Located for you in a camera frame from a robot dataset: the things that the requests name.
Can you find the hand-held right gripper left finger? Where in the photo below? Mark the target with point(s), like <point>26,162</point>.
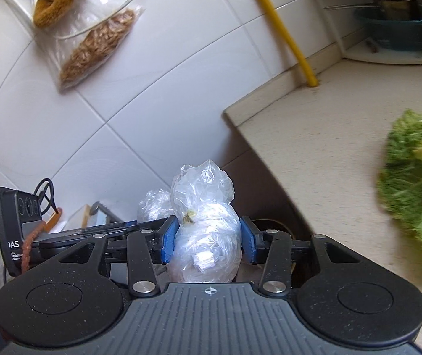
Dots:
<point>168,240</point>

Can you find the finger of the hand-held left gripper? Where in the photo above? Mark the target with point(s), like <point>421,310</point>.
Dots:
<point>85,233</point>
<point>122,225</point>

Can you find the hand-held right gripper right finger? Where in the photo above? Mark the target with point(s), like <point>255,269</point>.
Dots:
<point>248,242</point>

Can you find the small clear plastic bag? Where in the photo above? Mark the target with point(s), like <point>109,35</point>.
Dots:
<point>205,222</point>

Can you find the green cabbage leaves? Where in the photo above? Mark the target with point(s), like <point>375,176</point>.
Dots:
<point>414,192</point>

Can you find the clear bag of grains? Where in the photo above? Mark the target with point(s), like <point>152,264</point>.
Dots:
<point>92,48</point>

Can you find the yellow pipe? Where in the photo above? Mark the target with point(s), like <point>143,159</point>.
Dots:
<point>288,40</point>

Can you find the white corner shelf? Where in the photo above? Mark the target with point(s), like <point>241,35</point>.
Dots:
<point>381,58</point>

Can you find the teal basin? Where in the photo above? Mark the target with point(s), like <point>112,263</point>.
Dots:
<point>396,31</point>

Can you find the steel pot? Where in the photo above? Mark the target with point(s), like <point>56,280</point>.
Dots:
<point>399,7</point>

